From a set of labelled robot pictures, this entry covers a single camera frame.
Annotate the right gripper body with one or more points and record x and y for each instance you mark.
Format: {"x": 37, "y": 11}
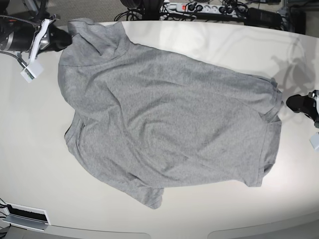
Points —
{"x": 46, "y": 42}

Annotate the grey t-shirt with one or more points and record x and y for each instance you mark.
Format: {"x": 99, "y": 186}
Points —
{"x": 148, "y": 119}

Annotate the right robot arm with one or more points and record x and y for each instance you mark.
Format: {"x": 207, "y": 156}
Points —
{"x": 18, "y": 31}

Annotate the black power adapter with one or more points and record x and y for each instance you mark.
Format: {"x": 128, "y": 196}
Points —
{"x": 263, "y": 18}

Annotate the white power strip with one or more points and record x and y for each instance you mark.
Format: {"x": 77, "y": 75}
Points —
{"x": 193, "y": 8}

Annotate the grey cable tray slot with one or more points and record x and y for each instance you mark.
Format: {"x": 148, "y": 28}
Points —
{"x": 26, "y": 217}

